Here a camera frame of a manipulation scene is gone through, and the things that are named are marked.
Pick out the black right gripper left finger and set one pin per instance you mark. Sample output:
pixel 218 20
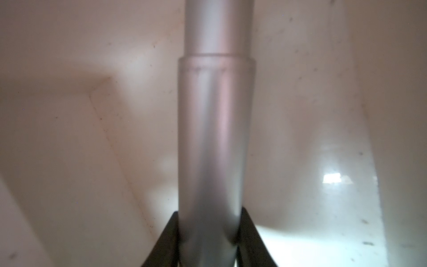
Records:
pixel 165 252

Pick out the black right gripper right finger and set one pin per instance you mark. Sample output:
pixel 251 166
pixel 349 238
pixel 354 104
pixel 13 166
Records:
pixel 252 251

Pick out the white plastic drawer cabinet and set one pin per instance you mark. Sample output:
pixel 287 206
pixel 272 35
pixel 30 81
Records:
pixel 336 173

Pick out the silver microphone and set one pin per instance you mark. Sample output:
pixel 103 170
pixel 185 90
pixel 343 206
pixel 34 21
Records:
pixel 216 77

